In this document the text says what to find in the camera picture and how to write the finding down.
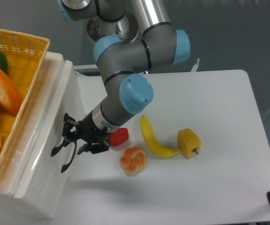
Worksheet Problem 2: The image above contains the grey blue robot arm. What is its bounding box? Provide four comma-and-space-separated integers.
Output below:
52, 0, 191, 155

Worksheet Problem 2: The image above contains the black lower drawer handle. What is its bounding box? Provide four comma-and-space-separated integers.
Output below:
61, 140, 77, 173

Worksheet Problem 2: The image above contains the yellow woven basket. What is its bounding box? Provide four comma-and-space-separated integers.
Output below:
0, 29, 50, 168

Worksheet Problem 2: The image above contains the yellow bell pepper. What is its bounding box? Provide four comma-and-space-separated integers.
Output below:
177, 128, 202, 158

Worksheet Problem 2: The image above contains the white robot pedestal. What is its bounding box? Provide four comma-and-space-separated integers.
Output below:
74, 11, 201, 75

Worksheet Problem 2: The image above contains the red bell pepper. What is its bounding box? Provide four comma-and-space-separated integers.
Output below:
108, 127, 129, 147

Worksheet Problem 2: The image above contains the yellow banana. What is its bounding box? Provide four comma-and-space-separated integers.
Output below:
140, 115, 180, 159

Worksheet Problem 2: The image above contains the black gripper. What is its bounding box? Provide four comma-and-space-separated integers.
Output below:
62, 113, 110, 155

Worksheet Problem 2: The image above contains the white drawer cabinet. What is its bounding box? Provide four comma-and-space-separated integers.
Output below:
0, 52, 85, 218

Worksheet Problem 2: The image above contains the round knotted bread roll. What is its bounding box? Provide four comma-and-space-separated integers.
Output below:
120, 146, 148, 176

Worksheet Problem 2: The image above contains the orange baguette bread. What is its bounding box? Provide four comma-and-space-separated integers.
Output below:
0, 69, 23, 116

